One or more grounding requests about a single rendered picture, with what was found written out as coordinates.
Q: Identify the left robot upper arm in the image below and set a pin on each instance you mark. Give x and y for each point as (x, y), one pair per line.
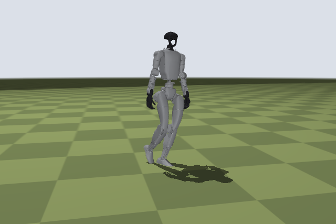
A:
(182, 74)

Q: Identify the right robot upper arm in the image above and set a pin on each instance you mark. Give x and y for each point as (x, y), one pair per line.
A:
(156, 62)

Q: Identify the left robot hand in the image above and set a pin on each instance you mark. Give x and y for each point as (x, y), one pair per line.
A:
(187, 100)

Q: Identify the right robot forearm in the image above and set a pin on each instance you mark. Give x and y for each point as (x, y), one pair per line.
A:
(151, 84)

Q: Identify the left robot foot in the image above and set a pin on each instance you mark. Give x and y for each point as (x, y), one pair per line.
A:
(164, 162)

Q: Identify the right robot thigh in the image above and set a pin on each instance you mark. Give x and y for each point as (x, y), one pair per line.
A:
(163, 109)

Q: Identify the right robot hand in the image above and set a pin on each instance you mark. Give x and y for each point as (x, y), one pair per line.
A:
(149, 100)

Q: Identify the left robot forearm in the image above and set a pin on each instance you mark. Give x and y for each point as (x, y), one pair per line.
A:
(184, 86)

